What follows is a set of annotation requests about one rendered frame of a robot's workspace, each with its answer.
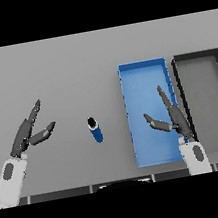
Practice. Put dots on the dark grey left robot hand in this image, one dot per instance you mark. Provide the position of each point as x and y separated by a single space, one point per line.
23 134

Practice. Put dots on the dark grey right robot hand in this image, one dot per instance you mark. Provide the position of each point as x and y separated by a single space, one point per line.
176 116

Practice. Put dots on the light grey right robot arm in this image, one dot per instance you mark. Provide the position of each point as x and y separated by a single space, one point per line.
195 155

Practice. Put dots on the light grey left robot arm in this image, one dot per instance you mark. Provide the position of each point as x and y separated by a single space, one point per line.
10 180

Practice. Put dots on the blue bin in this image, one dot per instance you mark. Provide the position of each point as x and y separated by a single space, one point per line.
151 113

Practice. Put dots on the dark grey bin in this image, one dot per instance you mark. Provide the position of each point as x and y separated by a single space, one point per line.
207 100

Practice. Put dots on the blue pipe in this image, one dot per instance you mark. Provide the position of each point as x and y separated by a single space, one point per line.
95 130

